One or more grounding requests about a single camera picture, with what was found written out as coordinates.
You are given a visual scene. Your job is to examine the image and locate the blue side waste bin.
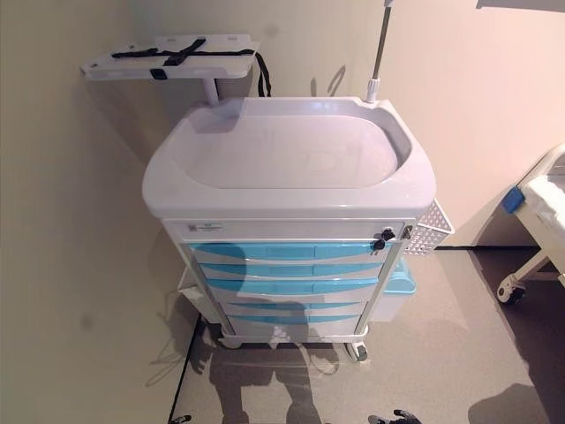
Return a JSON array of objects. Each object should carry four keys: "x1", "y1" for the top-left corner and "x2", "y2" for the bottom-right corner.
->
[{"x1": 381, "y1": 259, "x2": 418, "y2": 296}]

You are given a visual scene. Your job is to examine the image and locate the blue white drawer, wide handle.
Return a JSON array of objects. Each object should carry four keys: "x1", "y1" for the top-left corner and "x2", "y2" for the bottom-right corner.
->
[{"x1": 201, "y1": 277, "x2": 380, "y2": 303}]

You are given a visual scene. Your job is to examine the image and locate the white side shelf on post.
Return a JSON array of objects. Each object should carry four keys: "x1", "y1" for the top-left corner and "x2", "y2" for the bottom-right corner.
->
[{"x1": 79, "y1": 32, "x2": 262, "y2": 107}]

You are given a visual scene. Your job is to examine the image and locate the lowest blue white cart drawer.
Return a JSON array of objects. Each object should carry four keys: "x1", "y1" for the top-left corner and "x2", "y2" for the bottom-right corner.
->
[{"x1": 223, "y1": 313, "x2": 362, "y2": 336}]

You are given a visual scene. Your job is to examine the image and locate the white medical trolley cart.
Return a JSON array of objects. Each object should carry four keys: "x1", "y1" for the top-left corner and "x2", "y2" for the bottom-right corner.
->
[{"x1": 141, "y1": 95, "x2": 456, "y2": 361}]

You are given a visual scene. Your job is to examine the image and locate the blue bed corner bumper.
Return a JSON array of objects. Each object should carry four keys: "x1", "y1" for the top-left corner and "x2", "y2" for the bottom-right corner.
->
[{"x1": 500, "y1": 186, "x2": 527, "y2": 216}]

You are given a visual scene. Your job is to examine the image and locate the white cart panel with label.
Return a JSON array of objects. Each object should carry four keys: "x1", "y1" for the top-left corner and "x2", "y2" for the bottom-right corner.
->
[{"x1": 162, "y1": 219, "x2": 405, "y2": 245}]

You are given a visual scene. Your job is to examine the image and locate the white hospital bed frame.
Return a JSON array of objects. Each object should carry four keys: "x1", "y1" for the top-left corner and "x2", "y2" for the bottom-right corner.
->
[{"x1": 472, "y1": 142, "x2": 565, "y2": 306}]

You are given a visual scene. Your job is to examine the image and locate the blue white drawer, narrow handle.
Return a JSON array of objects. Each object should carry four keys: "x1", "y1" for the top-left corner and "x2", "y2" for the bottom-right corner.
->
[{"x1": 219, "y1": 299, "x2": 368, "y2": 318}]

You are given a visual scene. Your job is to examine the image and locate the white bed mattress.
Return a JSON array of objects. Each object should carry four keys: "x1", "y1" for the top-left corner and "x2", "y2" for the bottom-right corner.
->
[{"x1": 524, "y1": 170, "x2": 565, "y2": 231}]

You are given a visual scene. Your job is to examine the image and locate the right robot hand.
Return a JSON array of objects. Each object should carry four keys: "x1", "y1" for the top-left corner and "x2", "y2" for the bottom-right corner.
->
[{"x1": 367, "y1": 408, "x2": 424, "y2": 424}]

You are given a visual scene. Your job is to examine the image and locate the grey cart caster wheel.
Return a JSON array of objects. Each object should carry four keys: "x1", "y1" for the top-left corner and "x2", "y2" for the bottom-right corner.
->
[{"x1": 345, "y1": 338, "x2": 369, "y2": 361}]

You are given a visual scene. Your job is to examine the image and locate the black crossed shelf straps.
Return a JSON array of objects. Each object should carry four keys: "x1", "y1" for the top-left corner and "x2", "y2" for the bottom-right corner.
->
[{"x1": 110, "y1": 38, "x2": 257, "y2": 81}]

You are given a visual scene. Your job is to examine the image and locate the metal IV pole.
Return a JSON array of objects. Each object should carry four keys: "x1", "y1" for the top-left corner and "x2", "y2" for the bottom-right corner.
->
[{"x1": 364, "y1": 0, "x2": 395, "y2": 104}]

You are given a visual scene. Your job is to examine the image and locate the bed caster wheel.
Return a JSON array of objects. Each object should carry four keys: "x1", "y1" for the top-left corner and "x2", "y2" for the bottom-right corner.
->
[{"x1": 497, "y1": 277, "x2": 527, "y2": 307}]

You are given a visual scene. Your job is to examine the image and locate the slim blue white cart drawer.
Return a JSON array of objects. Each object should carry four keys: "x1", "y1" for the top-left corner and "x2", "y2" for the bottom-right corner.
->
[{"x1": 195, "y1": 261, "x2": 386, "y2": 283}]

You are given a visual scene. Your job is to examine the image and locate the largest blue white cart drawer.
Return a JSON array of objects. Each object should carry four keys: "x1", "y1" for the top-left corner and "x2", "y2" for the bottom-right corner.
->
[{"x1": 188, "y1": 240, "x2": 395, "y2": 267}]

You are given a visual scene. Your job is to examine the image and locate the black hanging strap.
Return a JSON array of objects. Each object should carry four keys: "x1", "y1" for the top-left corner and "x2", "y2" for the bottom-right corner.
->
[{"x1": 256, "y1": 54, "x2": 272, "y2": 98}]

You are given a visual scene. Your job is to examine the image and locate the white perforated side basket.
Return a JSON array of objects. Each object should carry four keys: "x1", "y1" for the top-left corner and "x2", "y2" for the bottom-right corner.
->
[{"x1": 403, "y1": 198, "x2": 456, "y2": 258}]

